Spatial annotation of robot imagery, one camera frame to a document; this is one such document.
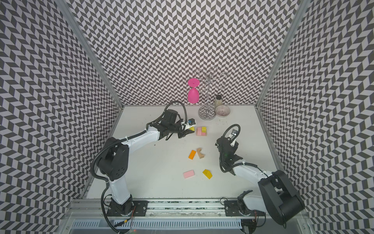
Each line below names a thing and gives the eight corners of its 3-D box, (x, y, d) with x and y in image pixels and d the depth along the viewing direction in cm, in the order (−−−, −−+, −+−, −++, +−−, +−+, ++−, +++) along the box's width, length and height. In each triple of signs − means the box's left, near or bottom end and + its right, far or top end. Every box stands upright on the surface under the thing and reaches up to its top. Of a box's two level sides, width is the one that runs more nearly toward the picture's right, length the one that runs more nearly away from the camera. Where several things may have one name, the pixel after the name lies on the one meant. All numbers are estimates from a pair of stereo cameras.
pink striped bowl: (215, 116, 113) (216, 112, 109) (214, 109, 118) (215, 105, 114) (229, 116, 113) (230, 112, 109) (227, 109, 118) (228, 105, 114)
